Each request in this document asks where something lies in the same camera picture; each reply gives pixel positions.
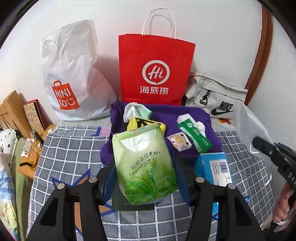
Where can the wooden bedside table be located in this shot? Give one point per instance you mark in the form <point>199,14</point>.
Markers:
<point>28,162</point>

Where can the beige Nike waist bag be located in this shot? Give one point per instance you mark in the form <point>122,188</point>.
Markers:
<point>213,95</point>

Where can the green tea tissue pack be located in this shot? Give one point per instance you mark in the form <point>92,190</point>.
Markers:
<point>143,165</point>

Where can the wooden bed headboard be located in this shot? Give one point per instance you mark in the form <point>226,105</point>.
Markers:
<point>13,116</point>

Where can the yellow mesh pouch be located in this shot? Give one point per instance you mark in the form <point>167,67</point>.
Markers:
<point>135,123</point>

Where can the white and green sock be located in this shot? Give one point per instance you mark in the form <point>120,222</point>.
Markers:
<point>136,110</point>

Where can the red paper shopping bag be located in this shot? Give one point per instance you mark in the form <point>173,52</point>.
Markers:
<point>153,69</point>

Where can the clear plastic bag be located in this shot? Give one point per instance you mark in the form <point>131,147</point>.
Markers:
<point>248,127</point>

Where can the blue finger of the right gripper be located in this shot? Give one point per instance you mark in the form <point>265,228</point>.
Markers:
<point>264,147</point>

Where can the white spotted pillow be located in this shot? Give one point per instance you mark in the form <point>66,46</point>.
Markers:
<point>9,140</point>

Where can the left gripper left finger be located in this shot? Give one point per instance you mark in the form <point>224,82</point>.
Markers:
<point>108,181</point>

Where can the brown wooden door frame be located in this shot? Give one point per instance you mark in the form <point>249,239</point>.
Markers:
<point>262,55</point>

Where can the grey plaid bed sheet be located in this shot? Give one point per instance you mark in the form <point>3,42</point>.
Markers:
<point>71,155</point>

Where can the person's right hand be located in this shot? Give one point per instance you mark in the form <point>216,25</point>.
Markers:
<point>282,207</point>

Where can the green wipe packet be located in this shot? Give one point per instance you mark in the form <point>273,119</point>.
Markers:
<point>201,143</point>

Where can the white Miniso plastic bag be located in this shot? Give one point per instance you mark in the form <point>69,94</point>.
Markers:
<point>76,89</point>

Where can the orange print wipe packet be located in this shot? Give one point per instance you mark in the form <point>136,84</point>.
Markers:
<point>180,141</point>

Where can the patterned book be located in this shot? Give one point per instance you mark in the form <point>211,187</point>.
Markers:
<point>33,115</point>

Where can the white knotted tissue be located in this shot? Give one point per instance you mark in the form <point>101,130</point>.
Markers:
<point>200,126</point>

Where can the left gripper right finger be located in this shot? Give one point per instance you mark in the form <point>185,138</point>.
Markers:
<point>182,182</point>

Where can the blue tissue pack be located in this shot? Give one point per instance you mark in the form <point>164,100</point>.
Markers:
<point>213,167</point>

